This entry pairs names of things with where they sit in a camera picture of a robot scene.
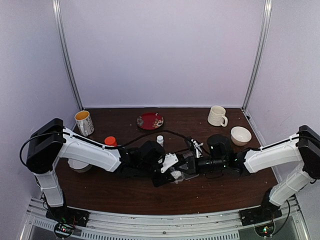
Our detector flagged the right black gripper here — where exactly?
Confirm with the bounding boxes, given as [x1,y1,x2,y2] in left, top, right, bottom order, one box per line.
[177,156,226,176]

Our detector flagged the clear plastic pill organizer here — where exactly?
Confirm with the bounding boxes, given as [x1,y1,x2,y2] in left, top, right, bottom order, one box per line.
[169,167,199,184]

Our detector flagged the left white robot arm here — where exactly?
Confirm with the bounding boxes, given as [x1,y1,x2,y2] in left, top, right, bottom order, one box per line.
[21,118,179,222]

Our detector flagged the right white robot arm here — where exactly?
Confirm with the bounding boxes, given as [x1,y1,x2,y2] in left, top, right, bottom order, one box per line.
[174,125,320,221]

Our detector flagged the white pill bottle rear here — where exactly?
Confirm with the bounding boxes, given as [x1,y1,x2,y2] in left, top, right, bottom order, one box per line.
[156,135,164,147]

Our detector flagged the white small bowl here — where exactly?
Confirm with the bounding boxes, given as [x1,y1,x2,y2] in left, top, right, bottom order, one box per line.
[230,126,252,147]

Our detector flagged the red floral plate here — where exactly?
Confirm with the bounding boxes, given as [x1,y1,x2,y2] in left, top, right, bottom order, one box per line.
[136,112,164,131]

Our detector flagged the cream textured mug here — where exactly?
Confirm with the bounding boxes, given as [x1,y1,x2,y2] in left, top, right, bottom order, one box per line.
[207,105,228,127]

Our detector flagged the orange pill bottle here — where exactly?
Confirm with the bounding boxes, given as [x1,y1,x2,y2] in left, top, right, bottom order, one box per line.
[104,136,118,147]

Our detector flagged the white scalloped bowl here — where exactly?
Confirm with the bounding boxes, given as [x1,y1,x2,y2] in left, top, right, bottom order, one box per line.
[67,159,92,173]

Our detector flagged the yellow interior floral mug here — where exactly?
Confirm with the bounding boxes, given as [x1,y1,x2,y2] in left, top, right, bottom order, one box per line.
[74,110,95,137]

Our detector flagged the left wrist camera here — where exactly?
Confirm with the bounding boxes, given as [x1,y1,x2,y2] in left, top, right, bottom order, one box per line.
[160,153,179,174]

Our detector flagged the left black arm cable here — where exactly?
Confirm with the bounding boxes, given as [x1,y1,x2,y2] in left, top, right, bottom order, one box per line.
[117,130,201,151]

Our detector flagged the front aluminium rail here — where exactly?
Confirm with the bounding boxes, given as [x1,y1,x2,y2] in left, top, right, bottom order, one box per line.
[16,206,311,240]

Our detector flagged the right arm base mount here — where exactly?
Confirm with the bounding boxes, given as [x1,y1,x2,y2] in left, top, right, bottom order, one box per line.
[239,188,283,226]

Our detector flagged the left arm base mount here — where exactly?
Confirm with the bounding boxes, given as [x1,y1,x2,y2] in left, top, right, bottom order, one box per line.
[44,192,90,228]

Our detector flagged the right aluminium frame post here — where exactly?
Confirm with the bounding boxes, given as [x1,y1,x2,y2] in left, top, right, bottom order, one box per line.
[241,0,273,112]

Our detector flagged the aluminium frame post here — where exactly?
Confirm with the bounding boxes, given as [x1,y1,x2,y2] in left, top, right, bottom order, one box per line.
[241,0,273,112]
[52,0,84,110]

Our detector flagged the left aluminium frame post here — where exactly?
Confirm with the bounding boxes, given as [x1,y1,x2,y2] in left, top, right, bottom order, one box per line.
[52,0,84,110]

